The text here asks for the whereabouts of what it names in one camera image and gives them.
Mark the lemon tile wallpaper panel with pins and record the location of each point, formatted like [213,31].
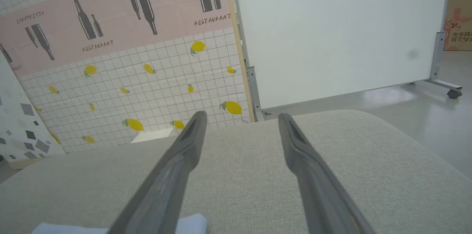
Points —
[147,90]

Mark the brown cardboard box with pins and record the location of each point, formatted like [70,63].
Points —
[459,23]

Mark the light blue white-collared shirt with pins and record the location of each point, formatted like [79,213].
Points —
[191,224]

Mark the white wheeled partition board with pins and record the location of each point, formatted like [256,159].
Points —
[332,31]

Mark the white box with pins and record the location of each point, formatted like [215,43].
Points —
[151,136]

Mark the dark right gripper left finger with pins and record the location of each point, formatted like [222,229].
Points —
[166,189]

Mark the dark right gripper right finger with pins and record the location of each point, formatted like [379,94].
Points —
[317,189]

